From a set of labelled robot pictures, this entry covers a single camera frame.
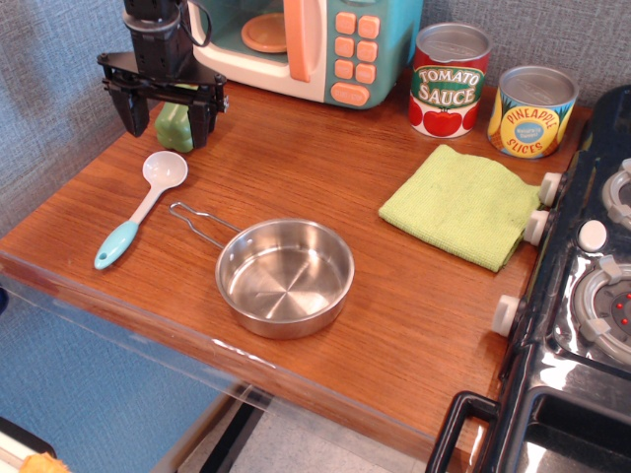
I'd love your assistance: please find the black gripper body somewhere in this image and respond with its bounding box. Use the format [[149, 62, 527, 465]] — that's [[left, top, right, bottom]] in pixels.
[[98, 12, 227, 112]]

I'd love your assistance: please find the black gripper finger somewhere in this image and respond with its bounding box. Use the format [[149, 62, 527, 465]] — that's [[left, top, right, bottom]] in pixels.
[[108, 83, 149, 138], [187, 103, 217, 149]]

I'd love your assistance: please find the green toy bell pepper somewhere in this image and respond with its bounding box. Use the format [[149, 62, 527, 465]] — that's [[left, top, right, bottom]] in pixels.
[[155, 85, 207, 153]]

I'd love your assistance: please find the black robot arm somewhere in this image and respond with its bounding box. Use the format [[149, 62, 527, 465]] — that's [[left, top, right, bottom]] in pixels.
[[98, 1, 227, 149]]

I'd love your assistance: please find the folded green cloth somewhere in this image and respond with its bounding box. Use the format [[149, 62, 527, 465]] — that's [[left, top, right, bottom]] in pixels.
[[379, 145, 542, 273]]

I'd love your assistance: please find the orange microwave turntable plate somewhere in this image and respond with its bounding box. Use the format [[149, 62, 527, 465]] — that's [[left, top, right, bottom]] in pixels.
[[241, 13, 287, 54]]

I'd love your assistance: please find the toy microwave teal and white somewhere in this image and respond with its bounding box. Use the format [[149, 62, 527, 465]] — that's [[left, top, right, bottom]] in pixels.
[[189, 1, 423, 109]]

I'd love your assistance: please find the small steel pan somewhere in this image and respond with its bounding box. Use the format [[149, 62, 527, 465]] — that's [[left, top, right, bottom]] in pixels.
[[170, 202, 355, 340]]

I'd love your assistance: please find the tomato sauce can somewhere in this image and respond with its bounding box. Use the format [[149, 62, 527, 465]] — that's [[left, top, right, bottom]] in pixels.
[[408, 23, 491, 138]]

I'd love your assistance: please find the pineapple slices can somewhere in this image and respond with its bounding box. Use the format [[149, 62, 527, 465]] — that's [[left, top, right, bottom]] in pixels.
[[487, 65, 579, 159]]

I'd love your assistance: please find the orange object at corner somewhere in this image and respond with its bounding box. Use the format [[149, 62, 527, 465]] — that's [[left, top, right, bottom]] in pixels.
[[1, 453, 70, 473]]

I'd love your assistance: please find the black toy stove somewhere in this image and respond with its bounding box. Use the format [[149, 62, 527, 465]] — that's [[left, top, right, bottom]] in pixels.
[[427, 86, 630, 472]]

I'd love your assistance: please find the white spoon teal handle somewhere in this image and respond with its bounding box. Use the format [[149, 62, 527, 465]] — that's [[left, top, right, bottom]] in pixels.
[[94, 151, 188, 270]]

